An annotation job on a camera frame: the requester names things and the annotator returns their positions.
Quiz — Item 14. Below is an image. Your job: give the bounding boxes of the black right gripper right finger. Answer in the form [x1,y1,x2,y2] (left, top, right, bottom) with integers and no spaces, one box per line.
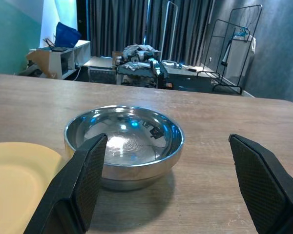
[228,133,293,234]

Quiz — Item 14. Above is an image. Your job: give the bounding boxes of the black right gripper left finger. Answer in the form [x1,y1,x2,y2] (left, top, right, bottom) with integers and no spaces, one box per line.
[23,133,108,234]

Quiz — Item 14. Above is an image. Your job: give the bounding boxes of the yellow plastic plate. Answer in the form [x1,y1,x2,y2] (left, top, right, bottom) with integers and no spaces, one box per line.
[0,141,69,234]

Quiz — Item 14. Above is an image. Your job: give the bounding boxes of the shiny steel bowl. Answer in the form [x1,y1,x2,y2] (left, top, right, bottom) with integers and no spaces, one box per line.
[63,105,185,191]

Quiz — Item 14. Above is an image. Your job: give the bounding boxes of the black storage crate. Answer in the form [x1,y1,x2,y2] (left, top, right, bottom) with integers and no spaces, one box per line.
[116,63,169,89]

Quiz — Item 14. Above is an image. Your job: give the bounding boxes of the brown cardboard box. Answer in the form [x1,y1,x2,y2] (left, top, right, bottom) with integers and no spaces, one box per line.
[17,48,58,79]

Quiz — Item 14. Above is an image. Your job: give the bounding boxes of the white cube shelf unit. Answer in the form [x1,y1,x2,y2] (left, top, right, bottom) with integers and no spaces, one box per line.
[36,39,91,80]

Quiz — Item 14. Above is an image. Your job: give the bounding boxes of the black metal clothes rack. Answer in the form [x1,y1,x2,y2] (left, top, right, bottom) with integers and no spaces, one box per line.
[196,4,263,95]

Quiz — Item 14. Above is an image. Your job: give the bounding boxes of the pile of clothes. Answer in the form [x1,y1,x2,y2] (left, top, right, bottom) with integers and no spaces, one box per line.
[116,43,162,71]

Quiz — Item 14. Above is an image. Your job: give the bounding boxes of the blue bag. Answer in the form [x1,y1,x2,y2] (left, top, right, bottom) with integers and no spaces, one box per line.
[54,21,83,49]

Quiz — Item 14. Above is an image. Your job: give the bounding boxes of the dark grey curtain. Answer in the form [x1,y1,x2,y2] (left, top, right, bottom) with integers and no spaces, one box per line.
[86,0,214,66]

